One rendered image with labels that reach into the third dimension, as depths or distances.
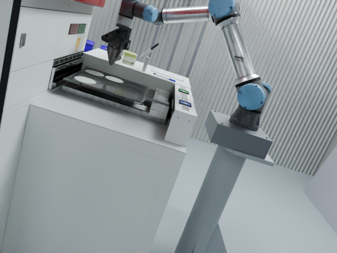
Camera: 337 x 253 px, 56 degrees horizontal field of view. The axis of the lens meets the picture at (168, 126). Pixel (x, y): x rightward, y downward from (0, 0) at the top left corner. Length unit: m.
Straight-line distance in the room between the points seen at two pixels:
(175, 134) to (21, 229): 0.78
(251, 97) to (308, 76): 2.84
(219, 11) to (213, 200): 0.93
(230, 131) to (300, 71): 2.78
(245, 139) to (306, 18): 2.80
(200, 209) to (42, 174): 0.83
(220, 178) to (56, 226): 0.80
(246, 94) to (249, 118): 0.19
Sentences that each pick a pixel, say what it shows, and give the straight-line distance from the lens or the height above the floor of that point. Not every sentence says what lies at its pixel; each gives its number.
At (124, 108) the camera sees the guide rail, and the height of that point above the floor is 0.83.
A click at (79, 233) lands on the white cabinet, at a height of 0.32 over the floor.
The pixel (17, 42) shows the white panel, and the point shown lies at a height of 1.07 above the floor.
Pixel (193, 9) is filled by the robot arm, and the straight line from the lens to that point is 1.67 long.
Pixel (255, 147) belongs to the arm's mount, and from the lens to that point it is 1.53.
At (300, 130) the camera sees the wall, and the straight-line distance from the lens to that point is 4.38.
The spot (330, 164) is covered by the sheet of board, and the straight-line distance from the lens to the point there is 3.82.
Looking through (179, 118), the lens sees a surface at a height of 0.93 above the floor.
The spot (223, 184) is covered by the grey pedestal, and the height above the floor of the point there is 0.60.
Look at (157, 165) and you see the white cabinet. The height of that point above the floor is 0.73.
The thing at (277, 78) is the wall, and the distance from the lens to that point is 4.10.
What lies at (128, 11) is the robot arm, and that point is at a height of 1.25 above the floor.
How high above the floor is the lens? 1.26
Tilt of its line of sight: 17 degrees down
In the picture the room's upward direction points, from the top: 19 degrees clockwise
